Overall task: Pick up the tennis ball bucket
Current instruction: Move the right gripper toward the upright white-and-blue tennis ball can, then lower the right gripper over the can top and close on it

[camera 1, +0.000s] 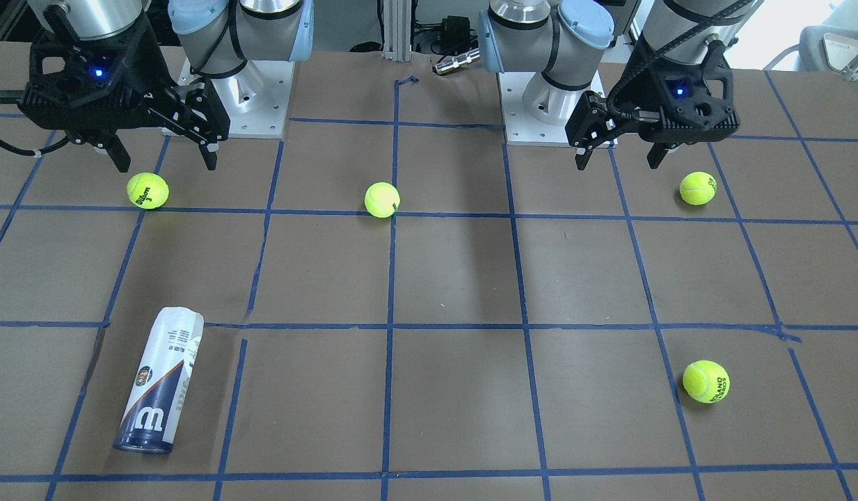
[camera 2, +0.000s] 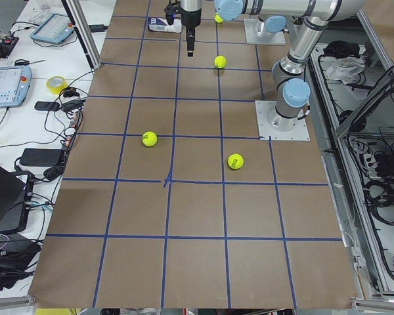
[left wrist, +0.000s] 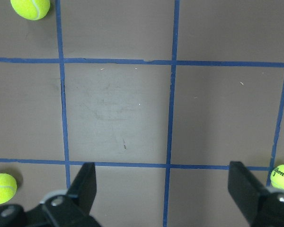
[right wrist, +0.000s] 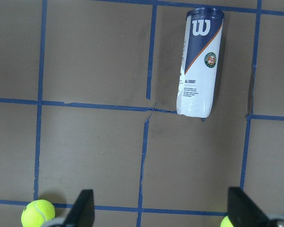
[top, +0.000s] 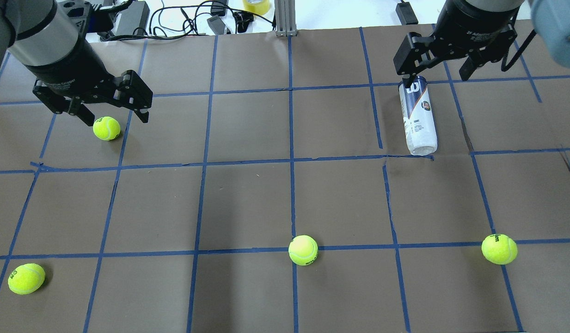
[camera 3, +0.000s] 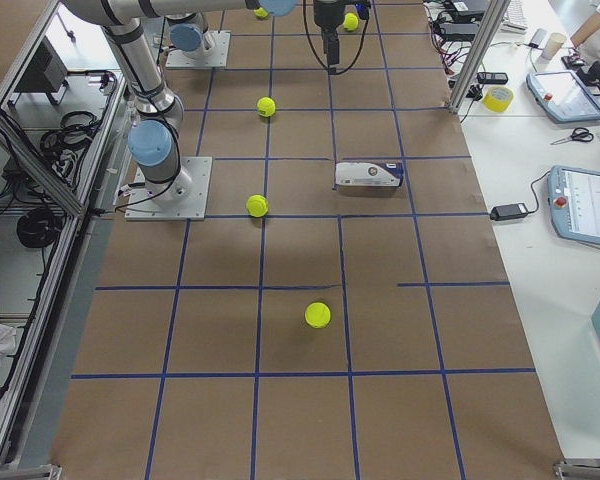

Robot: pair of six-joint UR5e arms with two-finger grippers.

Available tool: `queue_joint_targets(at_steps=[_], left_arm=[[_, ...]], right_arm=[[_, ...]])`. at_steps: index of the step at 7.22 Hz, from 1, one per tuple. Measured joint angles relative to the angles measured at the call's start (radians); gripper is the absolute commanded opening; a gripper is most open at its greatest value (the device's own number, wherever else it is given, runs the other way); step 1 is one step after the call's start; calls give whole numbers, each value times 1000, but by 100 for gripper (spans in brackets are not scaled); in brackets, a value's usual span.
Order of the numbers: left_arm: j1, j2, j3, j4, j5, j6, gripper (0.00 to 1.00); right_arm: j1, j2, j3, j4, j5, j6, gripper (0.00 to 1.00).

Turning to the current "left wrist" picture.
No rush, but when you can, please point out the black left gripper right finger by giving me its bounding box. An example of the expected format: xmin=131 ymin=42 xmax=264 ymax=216
xmin=228 ymin=161 xmax=284 ymax=227

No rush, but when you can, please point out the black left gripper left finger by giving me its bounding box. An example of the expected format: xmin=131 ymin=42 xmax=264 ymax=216
xmin=0 ymin=163 xmax=101 ymax=227

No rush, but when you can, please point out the tennis ball mid table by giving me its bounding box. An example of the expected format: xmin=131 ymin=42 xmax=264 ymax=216
xmin=0 ymin=173 xmax=18 ymax=204

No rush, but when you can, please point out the tennis ball near left base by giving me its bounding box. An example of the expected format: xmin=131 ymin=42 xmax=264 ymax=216
xmin=10 ymin=0 xmax=51 ymax=20

